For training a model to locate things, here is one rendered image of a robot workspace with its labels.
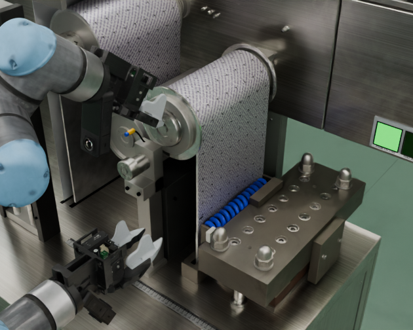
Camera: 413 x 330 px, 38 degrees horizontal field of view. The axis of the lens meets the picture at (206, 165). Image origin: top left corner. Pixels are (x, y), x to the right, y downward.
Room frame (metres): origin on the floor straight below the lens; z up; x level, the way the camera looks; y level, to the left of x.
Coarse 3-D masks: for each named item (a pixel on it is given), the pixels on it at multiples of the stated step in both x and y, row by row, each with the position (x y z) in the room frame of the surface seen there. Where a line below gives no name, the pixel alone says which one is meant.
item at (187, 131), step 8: (168, 104) 0.95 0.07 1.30; (176, 104) 0.95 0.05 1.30; (176, 112) 0.94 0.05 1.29; (184, 112) 0.94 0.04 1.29; (184, 120) 0.93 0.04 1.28; (184, 128) 0.93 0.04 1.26; (192, 128) 0.93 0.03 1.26; (152, 136) 0.98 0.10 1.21; (184, 136) 0.93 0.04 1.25; (192, 136) 0.93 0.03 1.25; (160, 144) 0.97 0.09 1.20; (176, 144) 0.95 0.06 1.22; (184, 144) 0.93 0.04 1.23; (168, 152) 0.96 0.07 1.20; (176, 152) 0.94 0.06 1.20
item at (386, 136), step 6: (378, 126) 1.05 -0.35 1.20; (384, 126) 1.04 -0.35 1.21; (390, 126) 1.04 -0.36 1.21; (378, 132) 1.05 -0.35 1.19; (384, 132) 1.04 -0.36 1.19; (390, 132) 1.03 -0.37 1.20; (396, 132) 1.03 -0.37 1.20; (378, 138) 1.05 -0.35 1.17; (384, 138) 1.04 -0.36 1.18; (390, 138) 1.03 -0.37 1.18; (396, 138) 1.03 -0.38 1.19; (378, 144) 1.05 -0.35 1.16; (384, 144) 1.04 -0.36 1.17; (390, 144) 1.03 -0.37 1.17; (396, 144) 1.02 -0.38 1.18; (396, 150) 1.02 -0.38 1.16
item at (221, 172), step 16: (240, 128) 1.04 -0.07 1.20; (256, 128) 1.09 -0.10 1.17; (224, 144) 1.00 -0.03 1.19; (240, 144) 1.04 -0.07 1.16; (256, 144) 1.09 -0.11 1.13; (208, 160) 0.96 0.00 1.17; (224, 160) 1.00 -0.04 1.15; (240, 160) 1.05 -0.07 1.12; (256, 160) 1.10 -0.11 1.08; (208, 176) 0.96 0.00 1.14; (224, 176) 1.00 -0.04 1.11; (240, 176) 1.05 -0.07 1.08; (256, 176) 1.10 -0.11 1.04; (208, 192) 0.96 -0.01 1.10; (224, 192) 1.00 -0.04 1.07; (240, 192) 1.05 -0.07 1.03; (208, 208) 0.96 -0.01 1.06
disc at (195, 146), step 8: (160, 88) 0.98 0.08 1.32; (168, 88) 0.97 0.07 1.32; (152, 96) 0.99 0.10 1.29; (168, 96) 0.97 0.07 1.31; (176, 96) 0.96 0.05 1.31; (184, 104) 0.95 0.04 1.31; (192, 112) 0.93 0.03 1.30; (192, 120) 0.93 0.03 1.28; (200, 128) 0.93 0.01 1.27; (200, 136) 0.92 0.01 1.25; (192, 144) 0.93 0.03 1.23; (200, 144) 0.93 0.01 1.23; (184, 152) 0.95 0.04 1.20; (192, 152) 0.93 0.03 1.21
